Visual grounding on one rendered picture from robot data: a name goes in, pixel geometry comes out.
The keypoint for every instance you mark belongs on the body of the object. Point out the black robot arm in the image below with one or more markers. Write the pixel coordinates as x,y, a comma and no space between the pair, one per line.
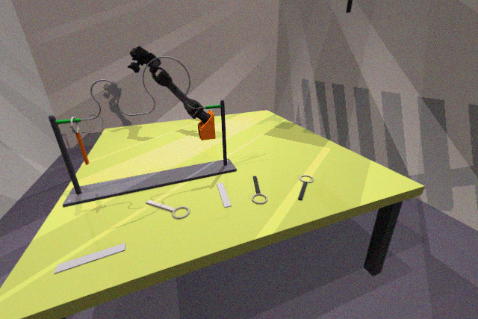
165,80

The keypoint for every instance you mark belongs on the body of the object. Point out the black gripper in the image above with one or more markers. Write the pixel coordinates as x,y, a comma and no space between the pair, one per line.
135,66

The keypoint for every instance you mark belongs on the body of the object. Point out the grey handle with white loop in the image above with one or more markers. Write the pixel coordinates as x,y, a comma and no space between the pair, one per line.
303,186
257,191

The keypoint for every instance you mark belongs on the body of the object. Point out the white ring with flat handle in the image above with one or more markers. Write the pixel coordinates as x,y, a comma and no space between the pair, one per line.
167,207

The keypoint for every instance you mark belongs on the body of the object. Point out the orange handle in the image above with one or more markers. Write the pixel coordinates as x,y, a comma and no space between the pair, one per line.
83,151

